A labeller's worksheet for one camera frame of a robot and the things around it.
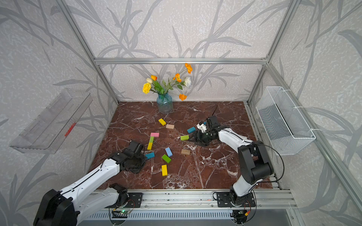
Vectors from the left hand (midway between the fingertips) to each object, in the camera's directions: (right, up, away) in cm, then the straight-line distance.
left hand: (149, 162), depth 83 cm
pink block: (0, +14, +16) cm, 21 cm away
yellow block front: (+9, -5, 0) cm, 11 cm away
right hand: (+26, +12, +3) cm, 28 cm away
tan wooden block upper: (+9, +19, +22) cm, 31 cm away
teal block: (+26, +17, +19) cm, 36 cm away
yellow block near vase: (+3, +23, +24) cm, 33 cm away
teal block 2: (-1, +2, +5) cm, 6 cm away
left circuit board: (-10, -23, -11) cm, 28 cm away
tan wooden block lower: (+22, +4, +8) cm, 23 cm away
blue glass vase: (+6, +36, +22) cm, 43 cm away
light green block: (+21, +12, +16) cm, 28 cm away
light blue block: (+11, +4, +8) cm, 14 cm away
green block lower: (+10, 0, +5) cm, 11 cm away
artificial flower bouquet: (+6, +47, +14) cm, 49 cm away
